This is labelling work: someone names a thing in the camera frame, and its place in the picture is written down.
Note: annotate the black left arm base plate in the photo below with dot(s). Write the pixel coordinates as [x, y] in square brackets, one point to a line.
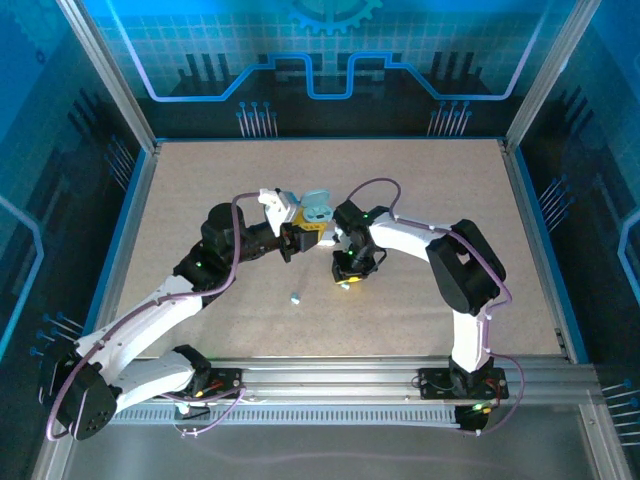
[227, 382]

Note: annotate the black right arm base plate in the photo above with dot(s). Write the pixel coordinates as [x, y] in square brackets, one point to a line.
[435, 382]

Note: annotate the blue earbud charging case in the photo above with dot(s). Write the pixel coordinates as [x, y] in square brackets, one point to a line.
[315, 200]

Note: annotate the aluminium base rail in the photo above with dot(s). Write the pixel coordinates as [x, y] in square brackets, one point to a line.
[325, 375]

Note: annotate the aluminium frame post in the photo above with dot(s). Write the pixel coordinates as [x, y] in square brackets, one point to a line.
[550, 75]
[110, 80]

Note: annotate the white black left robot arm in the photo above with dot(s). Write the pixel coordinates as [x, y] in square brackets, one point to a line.
[150, 310]

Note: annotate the aluminium side rail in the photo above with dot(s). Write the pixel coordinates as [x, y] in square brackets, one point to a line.
[132, 225]
[527, 225]

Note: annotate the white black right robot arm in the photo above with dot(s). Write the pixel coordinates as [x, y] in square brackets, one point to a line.
[415, 237]

